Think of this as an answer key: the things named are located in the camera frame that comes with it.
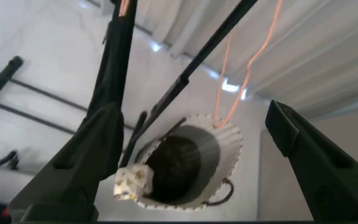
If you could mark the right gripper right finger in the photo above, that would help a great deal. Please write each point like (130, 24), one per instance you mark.
(337, 193)

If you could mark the cream printed garment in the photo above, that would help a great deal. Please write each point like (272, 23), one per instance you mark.
(132, 182)

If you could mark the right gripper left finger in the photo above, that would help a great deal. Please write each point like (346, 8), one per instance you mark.
(57, 193)

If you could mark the white laundry basket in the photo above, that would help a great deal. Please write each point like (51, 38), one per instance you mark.
(225, 146)

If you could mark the black clothes rack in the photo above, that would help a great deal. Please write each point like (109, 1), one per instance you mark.
(174, 90)

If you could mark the pink clothes hanger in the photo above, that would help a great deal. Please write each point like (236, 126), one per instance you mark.
(217, 125)
(123, 7)

